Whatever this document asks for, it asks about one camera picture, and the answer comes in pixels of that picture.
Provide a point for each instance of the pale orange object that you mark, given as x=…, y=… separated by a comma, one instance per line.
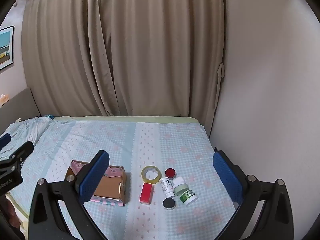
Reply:
x=3, y=98

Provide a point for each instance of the pale green mattress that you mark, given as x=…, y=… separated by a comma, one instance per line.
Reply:
x=125, y=118

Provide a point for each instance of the cardboard box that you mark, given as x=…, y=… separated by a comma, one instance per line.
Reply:
x=110, y=188

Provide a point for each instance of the pink packet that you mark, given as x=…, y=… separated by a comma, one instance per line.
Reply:
x=113, y=172
x=77, y=167

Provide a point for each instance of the framed wall poster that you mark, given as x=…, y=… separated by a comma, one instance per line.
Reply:
x=5, y=48

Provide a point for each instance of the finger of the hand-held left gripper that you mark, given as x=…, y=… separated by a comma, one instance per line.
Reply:
x=5, y=140
x=23, y=150

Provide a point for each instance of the clear tape roll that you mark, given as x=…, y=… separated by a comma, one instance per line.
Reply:
x=146, y=177

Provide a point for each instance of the grey headboard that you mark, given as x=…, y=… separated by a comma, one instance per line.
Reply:
x=20, y=105

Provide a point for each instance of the white cup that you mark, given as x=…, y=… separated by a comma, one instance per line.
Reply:
x=186, y=193

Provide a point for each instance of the red rectangular box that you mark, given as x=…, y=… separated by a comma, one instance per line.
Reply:
x=145, y=193

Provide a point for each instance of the dark reddish cloth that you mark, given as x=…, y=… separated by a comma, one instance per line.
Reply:
x=10, y=211

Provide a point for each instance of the white pill bottle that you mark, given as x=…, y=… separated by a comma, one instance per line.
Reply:
x=166, y=186

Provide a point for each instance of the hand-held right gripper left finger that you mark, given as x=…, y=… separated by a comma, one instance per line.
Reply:
x=96, y=177

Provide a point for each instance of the beige curtain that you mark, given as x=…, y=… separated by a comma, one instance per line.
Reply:
x=125, y=47

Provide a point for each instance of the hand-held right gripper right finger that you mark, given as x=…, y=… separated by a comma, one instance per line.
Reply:
x=226, y=177

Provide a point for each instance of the checked floral bedsheet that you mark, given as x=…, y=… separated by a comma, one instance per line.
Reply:
x=160, y=142

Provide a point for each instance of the rumpled light blue quilt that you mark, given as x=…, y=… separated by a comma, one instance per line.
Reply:
x=27, y=130

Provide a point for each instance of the black round tin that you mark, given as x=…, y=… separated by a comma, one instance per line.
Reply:
x=169, y=203

